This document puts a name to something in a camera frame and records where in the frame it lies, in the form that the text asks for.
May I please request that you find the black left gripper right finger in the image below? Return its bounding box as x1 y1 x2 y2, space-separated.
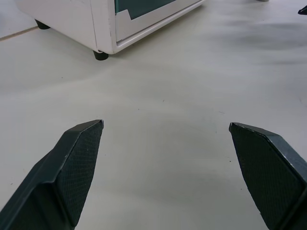
228 122 307 230

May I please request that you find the white toaster oven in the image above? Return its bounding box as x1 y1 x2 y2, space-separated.
14 0 207 61

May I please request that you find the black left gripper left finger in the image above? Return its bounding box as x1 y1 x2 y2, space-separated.
0 119 105 230

